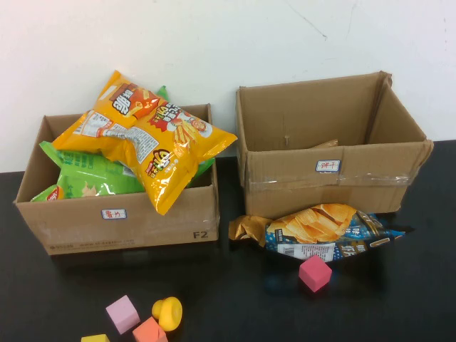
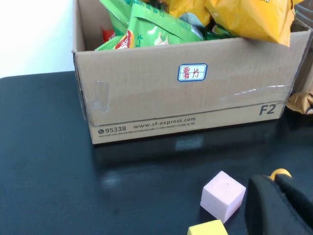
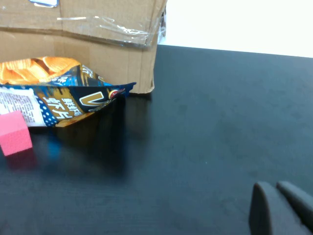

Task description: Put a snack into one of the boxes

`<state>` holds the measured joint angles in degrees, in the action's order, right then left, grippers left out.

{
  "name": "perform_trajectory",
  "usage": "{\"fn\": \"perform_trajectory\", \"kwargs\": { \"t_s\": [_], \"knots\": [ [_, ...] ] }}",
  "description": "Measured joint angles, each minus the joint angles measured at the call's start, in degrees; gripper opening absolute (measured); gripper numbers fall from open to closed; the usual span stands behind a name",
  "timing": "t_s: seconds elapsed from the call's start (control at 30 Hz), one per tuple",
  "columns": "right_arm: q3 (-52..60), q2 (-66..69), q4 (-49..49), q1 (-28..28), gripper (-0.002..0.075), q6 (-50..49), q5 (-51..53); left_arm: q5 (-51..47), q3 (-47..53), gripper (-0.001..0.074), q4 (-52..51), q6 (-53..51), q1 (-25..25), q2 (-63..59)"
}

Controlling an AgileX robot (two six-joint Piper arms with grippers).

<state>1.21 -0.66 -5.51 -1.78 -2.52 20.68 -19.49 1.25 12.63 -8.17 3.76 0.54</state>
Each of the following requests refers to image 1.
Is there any blue ridged chips bag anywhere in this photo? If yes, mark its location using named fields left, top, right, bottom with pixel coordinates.
left=228, top=202, right=406, bottom=264

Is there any yellow fries snack bag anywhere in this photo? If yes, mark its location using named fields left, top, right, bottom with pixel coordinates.
left=52, top=105, right=239, bottom=216

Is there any brown snack packet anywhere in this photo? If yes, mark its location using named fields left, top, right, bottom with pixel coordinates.
left=309, top=138, right=339, bottom=150

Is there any orange snack bag brown label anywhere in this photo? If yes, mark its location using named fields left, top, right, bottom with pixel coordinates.
left=93, top=70, right=172, bottom=125

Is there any large green snack bag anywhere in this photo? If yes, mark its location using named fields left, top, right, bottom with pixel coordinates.
left=38, top=140, right=147, bottom=200

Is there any taped open cardboard box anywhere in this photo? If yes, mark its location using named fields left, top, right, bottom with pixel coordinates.
left=235, top=70, right=435, bottom=219

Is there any cardboard box with F2 print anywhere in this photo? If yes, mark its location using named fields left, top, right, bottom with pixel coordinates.
left=14, top=103, right=221, bottom=256

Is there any red foam cube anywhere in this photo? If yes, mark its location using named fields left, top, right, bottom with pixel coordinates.
left=298, top=254, right=333, bottom=294

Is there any yellow mushroom-shaped toy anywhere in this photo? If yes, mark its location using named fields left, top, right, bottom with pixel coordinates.
left=151, top=296, right=183, bottom=333

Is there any orange foam cube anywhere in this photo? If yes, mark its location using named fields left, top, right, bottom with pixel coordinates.
left=132, top=316, right=168, bottom=342

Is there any light pink foam cube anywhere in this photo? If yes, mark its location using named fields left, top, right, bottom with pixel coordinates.
left=105, top=294, right=141, bottom=336

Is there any small green yellow chips bag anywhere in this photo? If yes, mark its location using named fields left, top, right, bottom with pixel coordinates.
left=30, top=184, right=66, bottom=203

